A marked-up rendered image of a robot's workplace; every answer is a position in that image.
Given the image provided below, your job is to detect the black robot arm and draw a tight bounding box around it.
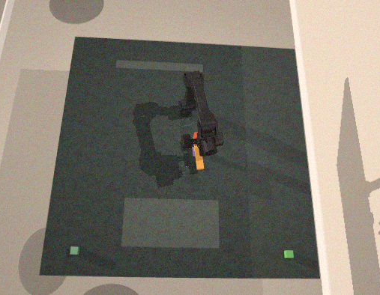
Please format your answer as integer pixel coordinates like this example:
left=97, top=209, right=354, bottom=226
left=178, top=71, right=218, bottom=156

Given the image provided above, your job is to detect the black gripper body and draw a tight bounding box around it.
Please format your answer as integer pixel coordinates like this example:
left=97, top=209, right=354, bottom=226
left=181, top=132, right=224, bottom=149

